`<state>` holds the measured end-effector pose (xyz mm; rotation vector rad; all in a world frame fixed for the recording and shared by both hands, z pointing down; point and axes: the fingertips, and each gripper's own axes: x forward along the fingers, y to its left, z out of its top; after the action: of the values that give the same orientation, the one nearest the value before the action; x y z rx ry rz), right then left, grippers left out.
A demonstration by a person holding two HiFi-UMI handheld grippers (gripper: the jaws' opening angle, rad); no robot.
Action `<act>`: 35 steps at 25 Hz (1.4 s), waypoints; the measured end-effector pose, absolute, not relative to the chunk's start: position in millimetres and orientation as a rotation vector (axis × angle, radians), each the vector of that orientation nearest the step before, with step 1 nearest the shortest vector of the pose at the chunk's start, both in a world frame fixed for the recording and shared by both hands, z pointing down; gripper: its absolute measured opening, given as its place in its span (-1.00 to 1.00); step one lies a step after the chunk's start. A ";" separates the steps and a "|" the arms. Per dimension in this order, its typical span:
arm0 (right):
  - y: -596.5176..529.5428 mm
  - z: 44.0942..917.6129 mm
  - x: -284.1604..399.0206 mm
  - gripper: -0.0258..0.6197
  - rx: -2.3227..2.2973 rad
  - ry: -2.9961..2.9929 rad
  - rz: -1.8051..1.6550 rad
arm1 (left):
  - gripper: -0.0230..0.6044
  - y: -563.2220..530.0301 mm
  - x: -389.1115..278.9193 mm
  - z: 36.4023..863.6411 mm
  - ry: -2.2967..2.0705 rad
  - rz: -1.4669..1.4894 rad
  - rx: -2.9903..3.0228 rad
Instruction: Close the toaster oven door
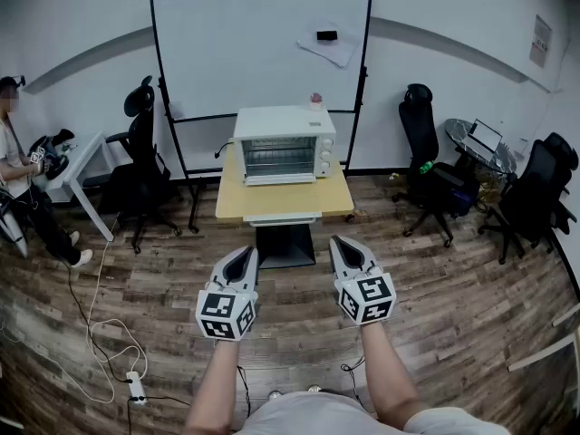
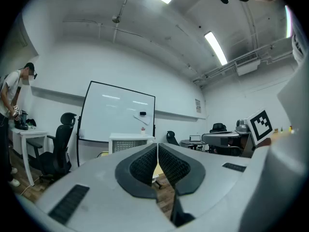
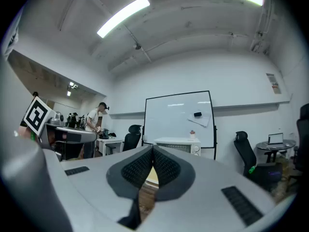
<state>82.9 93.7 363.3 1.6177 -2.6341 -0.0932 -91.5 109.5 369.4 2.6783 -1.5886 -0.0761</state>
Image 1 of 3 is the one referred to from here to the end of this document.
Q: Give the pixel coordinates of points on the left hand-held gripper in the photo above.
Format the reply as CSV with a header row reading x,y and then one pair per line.
x,y
222,308

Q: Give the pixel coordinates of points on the white oven knob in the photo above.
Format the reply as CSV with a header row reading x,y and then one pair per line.
x,y
325,165
327,142
325,154

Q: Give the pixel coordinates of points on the person's left forearm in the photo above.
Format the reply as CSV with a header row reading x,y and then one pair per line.
x,y
215,383

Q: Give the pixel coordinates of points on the wooden desk with white legs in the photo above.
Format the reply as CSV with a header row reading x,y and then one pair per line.
x,y
544,354

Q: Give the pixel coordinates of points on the person's right shoe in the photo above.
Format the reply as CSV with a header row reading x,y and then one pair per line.
x,y
314,389

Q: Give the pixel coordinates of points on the open silver laptop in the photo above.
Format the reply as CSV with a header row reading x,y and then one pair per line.
x,y
486,136

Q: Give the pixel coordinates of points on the white power strip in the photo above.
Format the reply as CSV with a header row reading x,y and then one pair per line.
x,y
137,388

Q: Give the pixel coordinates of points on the black glove-like object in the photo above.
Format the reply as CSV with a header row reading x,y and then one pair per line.
x,y
64,136

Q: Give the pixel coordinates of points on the black office chair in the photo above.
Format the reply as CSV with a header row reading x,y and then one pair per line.
x,y
142,152
539,188
423,152

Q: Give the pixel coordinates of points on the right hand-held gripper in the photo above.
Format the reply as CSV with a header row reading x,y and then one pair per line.
x,y
369,297

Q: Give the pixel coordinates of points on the white oven door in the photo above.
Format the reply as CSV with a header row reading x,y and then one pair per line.
x,y
278,180

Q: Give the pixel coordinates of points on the small yellow floor object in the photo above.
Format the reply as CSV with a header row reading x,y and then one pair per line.
x,y
393,177

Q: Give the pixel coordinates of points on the white countertop oven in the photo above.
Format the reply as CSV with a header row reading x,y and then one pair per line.
x,y
281,120

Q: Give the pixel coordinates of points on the light wooden table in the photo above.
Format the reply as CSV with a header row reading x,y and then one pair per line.
x,y
281,197

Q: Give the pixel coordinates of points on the metal oven rack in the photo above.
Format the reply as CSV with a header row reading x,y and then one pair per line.
x,y
278,159

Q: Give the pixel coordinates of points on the whiteboard on black stand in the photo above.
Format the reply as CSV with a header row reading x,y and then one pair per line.
x,y
254,48

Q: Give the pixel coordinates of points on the dark bag with purple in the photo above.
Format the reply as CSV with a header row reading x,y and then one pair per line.
x,y
464,200

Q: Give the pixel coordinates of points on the black whiteboard eraser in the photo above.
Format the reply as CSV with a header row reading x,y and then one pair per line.
x,y
326,35

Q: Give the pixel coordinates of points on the small pink potted plant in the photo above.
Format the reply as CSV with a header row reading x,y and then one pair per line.
x,y
316,100

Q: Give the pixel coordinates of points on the person's shoe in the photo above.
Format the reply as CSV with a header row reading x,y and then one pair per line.
x,y
314,389
275,395

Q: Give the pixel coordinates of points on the person's left shoe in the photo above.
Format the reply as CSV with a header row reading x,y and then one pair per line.
x,y
275,395

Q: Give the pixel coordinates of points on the person's white shirt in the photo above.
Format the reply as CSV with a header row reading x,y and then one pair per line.
x,y
326,417

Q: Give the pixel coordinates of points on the white paper sheets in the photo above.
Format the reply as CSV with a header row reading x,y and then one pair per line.
x,y
333,52

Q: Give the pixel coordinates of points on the green bottle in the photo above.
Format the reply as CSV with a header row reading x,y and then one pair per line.
x,y
426,167

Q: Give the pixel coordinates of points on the black device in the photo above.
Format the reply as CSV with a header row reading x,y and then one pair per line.
x,y
58,168

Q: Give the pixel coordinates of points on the person's right forearm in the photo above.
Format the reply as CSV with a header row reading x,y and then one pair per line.
x,y
385,370

